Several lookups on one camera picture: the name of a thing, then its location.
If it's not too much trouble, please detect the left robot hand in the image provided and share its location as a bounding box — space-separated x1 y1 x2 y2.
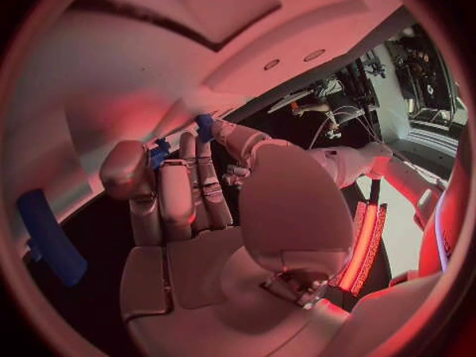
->
221 163 252 190

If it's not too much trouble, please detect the white task board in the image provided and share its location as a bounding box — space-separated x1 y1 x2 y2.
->
2 0 409 245

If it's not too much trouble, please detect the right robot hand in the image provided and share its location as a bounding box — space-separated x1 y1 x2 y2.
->
99 120 355 357

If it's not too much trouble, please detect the equipment rack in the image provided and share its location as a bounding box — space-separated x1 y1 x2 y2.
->
383 25 454 121

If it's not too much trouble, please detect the white cable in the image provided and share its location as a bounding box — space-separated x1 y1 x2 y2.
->
309 106 384 150

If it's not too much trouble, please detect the blue peg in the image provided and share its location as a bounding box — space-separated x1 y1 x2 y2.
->
194 113 217 144

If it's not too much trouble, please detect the glowing light bar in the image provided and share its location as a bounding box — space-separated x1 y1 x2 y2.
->
332 201 389 298

